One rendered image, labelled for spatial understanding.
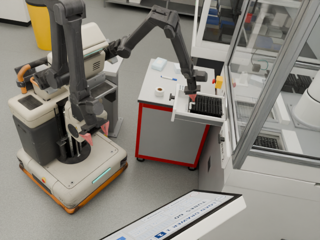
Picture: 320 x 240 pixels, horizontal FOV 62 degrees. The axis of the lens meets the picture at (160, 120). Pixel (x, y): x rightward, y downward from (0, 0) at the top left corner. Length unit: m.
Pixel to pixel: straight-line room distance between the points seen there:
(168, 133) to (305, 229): 1.12
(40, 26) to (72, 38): 2.95
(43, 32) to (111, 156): 2.35
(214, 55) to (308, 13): 1.60
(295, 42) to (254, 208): 1.02
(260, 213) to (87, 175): 1.22
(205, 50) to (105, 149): 1.23
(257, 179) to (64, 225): 1.43
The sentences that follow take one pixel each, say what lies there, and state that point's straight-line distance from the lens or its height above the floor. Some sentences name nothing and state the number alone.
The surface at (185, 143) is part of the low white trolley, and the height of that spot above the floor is 0.38.
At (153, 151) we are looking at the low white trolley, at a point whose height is 0.21.
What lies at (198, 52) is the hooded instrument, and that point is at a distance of 2.51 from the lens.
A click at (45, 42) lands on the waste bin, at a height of 0.13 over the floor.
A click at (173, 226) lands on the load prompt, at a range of 0.93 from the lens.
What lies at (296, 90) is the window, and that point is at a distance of 1.15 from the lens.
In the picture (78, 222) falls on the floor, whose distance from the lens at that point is 2.23.
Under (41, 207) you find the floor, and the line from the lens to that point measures 2.35.
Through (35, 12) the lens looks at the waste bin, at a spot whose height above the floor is 0.54.
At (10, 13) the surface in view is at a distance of 4.91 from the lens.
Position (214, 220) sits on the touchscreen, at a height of 1.18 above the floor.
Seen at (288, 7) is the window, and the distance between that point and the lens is 1.21.
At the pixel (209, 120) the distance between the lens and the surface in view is 1.73.
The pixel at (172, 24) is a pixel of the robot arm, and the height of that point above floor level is 1.50.
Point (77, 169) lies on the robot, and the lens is 2.14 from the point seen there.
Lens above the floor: 1.97
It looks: 42 degrees down
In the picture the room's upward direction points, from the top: 9 degrees clockwise
